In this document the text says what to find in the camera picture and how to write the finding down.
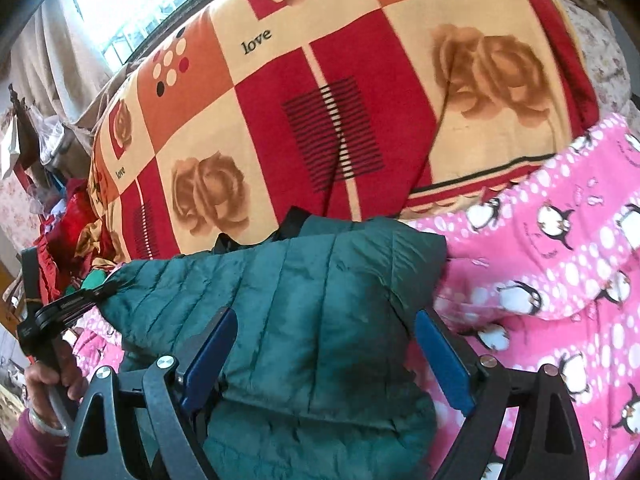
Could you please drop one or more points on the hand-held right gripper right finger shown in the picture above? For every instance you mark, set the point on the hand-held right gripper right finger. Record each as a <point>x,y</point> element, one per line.
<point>442,360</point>

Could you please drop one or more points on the rose print checked blanket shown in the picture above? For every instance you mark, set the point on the rose print checked blanket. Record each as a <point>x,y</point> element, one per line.
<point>325,110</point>

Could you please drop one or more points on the red cloth pile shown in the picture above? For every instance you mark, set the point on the red cloth pile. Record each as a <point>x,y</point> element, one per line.
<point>75,230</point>

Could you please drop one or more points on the floral beige pillow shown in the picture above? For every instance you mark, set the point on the floral beige pillow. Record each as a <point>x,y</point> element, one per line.
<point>600,55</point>

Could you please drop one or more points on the teal quilted puffer jacket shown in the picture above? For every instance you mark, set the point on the teal quilted puffer jacket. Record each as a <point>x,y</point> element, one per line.
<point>310,320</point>

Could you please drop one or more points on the clear plastic bag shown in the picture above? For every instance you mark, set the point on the clear plastic bag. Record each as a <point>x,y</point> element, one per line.
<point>47,132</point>

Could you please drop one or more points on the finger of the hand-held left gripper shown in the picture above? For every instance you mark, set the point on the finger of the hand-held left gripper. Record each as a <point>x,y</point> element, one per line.
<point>75,302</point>

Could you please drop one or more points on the pink penguin print blanket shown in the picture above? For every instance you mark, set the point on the pink penguin print blanket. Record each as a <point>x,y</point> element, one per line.
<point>550,285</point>

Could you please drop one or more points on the silver bangle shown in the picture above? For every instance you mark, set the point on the silver bangle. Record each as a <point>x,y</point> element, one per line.
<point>47,426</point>

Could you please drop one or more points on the person's left forearm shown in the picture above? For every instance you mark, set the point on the person's left forearm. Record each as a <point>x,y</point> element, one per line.
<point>30,452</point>

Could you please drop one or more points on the green cloth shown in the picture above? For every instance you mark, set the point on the green cloth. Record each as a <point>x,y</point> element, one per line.
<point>92,280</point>

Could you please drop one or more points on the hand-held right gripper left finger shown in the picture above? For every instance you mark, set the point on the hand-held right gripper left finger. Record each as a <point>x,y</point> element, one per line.
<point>210,355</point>

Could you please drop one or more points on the person's left hand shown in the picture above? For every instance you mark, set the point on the person's left hand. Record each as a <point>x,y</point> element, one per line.
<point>55,385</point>

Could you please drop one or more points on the beige curtain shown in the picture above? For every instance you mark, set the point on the beige curtain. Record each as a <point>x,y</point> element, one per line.
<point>60,60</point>

